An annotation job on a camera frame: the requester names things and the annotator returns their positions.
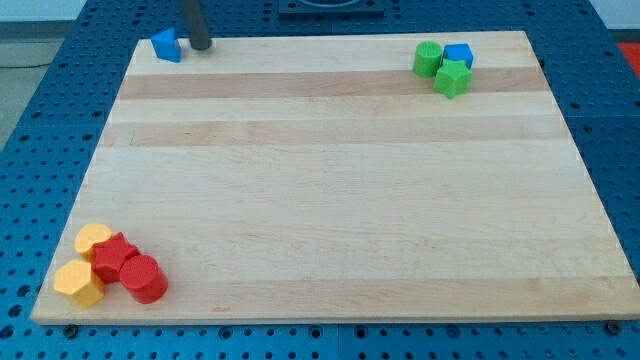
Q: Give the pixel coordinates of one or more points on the wooden board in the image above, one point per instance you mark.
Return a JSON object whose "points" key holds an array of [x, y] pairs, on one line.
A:
{"points": [[317, 179]]}

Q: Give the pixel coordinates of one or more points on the red cylinder block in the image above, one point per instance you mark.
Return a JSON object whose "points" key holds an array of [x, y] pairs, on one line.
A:
{"points": [[143, 279]]}

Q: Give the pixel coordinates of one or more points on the red star block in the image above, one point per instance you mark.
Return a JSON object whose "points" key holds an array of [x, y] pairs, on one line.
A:
{"points": [[111, 255]]}

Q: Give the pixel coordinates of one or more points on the yellow cylinder block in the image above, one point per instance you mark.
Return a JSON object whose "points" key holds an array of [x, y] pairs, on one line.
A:
{"points": [[88, 236]]}

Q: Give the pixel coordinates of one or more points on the blue cube block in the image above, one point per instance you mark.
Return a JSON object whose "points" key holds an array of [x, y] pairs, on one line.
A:
{"points": [[459, 52]]}

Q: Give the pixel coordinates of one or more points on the green cylinder block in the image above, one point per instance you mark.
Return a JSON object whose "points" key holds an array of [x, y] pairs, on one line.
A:
{"points": [[427, 59]]}

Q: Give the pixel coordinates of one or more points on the blue triangle block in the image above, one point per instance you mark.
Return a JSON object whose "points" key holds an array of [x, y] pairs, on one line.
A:
{"points": [[166, 46]]}

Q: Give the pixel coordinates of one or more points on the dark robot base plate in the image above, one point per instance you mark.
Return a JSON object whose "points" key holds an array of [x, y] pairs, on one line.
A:
{"points": [[294, 8]]}

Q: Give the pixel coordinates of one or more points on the green star block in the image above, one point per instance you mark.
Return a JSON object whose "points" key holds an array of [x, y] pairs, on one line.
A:
{"points": [[453, 78]]}

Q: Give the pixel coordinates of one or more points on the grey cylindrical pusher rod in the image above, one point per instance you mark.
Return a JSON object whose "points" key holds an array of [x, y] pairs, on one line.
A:
{"points": [[194, 16]]}

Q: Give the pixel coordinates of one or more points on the yellow hexagon block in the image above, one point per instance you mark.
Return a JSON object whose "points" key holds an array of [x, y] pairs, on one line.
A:
{"points": [[78, 284]]}

